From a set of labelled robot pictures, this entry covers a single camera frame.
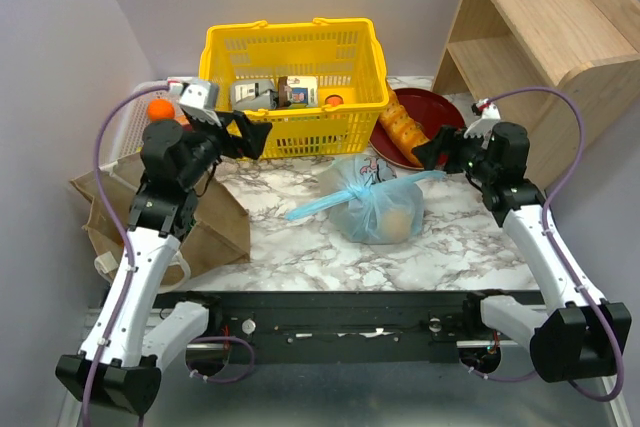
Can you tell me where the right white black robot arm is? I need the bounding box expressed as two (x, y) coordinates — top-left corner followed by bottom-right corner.
(412, 122), (631, 383)

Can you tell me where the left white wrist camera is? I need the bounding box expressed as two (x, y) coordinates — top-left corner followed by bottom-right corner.
(167, 78), (221, 127)

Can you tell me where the grey white box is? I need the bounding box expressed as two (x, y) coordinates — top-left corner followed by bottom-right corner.
(230, 79), (278, 111)

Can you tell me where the yellow plastic shopping basket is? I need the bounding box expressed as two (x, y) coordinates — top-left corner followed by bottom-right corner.
(199, 18), (389, 159)

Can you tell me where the blue cartoon plastic bag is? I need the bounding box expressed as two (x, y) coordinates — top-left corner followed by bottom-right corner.
(286, 154), (445, 245)

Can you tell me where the brown jute tote bag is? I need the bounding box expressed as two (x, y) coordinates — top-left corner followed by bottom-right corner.
(70, 154), (250, 293)

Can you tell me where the orange pastry bread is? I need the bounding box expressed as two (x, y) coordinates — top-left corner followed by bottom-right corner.
(378, 89), (430, 167)

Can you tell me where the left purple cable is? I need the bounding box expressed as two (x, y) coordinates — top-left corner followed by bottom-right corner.
(80, 85), (174, 427)

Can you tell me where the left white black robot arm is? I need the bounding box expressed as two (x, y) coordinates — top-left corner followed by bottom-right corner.
(55, 108), (272, 417)

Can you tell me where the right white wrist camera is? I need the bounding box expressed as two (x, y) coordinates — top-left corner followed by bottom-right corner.
(463, 99), (501, 139)

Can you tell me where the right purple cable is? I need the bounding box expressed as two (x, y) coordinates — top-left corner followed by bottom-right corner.
(472, 86), (627, 403)

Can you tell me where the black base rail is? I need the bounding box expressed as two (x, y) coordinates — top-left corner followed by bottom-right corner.
(159, 289), (526, 367)

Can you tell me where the golden bread roll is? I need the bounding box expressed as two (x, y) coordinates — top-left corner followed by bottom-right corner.
(379, 210), (413, 244)

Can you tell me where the red bowl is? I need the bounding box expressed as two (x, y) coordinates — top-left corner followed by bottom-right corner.
(370, 88), (465, 170)

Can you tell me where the wooden shelf unit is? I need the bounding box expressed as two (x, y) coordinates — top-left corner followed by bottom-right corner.
(433, 0), (639, 188)

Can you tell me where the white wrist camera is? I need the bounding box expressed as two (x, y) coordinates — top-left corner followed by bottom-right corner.
(167, 78), (221, 127)
(463, 99), (501, 139)

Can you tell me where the purple cable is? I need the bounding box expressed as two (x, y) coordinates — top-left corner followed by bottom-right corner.
(472, 86), (627, 403)
(80, 85), (174, 427)

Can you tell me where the orange fruit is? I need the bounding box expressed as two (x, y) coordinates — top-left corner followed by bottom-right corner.
(146, 98), (175, 122)

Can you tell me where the white perforated plastic tray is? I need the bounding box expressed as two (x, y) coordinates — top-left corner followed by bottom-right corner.
(108, 91), (182, 162)

